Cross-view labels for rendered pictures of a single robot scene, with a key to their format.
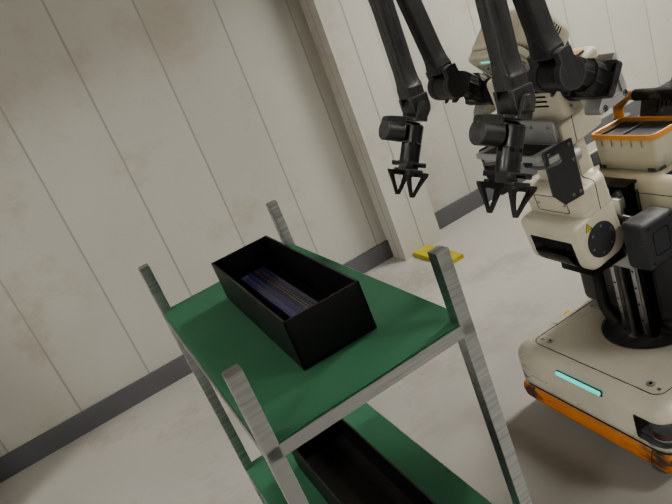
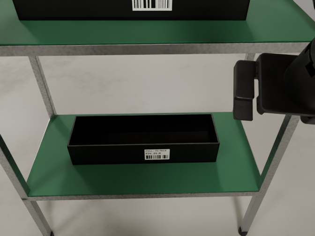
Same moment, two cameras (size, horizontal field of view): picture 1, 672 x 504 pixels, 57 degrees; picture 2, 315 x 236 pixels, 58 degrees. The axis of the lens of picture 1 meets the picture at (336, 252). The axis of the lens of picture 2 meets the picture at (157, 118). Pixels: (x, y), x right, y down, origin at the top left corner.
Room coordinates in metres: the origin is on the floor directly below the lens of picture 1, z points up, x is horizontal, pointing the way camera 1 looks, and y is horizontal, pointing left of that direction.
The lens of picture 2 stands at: (1.66, -0.57, 1.25)
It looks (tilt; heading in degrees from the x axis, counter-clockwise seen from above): 42 degrees down; 109
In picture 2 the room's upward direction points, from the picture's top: straight up
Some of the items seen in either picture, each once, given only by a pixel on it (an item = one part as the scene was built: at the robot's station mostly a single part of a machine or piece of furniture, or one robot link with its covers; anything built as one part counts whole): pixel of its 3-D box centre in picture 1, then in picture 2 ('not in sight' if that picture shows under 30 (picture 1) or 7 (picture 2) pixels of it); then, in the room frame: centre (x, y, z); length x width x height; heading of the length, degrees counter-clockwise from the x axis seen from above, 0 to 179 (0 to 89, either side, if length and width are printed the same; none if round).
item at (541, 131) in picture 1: (529, 160); not in sight; (1.61, -0.59, 0.99); 0.28 x 0.16 x 0.22; 19
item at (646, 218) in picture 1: (602, 243); not in sight; (1.59, -0.73, 0.68); 0.28 x 0.27 x 0.25; 19
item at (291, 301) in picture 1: (286, 300); not in sight; (1.35, 0.15, 0.98); 0.51 x 0.07 x 0.03; 19
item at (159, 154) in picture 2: (358, 482); (144, 138); (1.35, 0.18, 0.41); 0.57 x 0.17 x 0.11; 20
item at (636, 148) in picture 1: (638, 143); not in sight; (1.74, -0.97, 0.87); 0.23 x 0.15 x 0.11; 19
